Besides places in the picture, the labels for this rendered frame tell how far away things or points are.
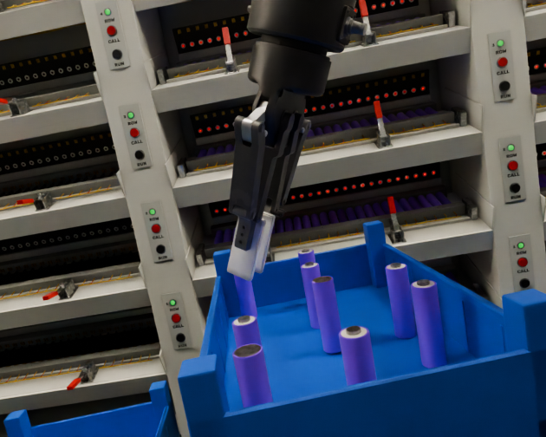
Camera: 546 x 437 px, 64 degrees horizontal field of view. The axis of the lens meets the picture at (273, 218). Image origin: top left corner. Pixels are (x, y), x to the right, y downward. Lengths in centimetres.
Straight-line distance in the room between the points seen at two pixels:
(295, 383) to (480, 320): 14
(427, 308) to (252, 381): 14
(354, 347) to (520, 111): 75
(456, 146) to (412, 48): 20
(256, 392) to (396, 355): 15
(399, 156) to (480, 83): 19
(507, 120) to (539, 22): 18
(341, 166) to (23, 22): 67
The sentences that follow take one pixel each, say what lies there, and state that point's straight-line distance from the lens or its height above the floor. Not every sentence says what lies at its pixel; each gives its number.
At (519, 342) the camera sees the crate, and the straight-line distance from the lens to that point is 28.
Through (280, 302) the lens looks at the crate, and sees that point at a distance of 53.
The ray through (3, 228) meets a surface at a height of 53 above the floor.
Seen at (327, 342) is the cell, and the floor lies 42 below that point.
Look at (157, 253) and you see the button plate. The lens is 91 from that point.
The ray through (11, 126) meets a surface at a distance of 102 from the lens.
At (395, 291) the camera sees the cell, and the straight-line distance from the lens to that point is 39.
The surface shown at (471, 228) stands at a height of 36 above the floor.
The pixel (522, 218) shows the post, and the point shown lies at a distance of 97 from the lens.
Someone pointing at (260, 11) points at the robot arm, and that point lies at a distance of 41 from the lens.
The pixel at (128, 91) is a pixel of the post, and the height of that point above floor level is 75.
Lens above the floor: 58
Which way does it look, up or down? 8 degrees down
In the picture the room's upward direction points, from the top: 10 degrees counter-clockwise
